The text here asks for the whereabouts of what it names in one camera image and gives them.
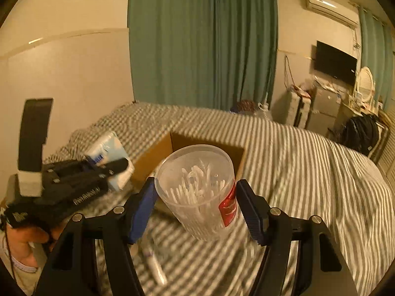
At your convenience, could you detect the clear cotton swab jar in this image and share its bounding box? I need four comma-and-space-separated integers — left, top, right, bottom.
154, 144, 240, 242

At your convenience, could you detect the person left hand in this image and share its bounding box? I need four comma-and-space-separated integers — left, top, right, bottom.
5, 222, 66, 268

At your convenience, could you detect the cardboard box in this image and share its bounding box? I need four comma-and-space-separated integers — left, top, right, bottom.
131, 132, 246, 187

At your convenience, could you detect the grey checkered bed cover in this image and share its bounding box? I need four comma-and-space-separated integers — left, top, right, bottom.
49, 103, 394, 295

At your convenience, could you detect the black backpack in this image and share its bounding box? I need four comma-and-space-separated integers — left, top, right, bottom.
339, 114, 379, 156

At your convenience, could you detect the brown patterned cushion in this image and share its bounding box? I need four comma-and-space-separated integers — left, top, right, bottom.
230, 100, 257, 114

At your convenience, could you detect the green curtain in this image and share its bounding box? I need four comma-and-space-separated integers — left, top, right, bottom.
127, 0, 278, 110

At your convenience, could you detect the grey mini fridge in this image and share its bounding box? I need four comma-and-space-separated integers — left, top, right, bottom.
306, 86, 341, 136

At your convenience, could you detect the clear water jug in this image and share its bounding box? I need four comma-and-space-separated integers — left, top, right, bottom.
255, 102, 273, 121

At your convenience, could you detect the white suitcase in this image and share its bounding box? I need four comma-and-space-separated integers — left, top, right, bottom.
285, 89, 311, 129

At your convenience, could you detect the white oval vanity mirror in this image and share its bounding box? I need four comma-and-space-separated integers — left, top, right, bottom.
355, 66, 375, 103

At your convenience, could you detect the teal window curtain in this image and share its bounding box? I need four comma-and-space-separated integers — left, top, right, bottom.
359, 7, 394, 110

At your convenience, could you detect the white air conditioner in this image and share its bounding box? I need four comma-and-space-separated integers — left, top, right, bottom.
306, 0, 359, 28

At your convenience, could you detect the black wall television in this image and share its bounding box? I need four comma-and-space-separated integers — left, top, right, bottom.
314, 41, 357, 86

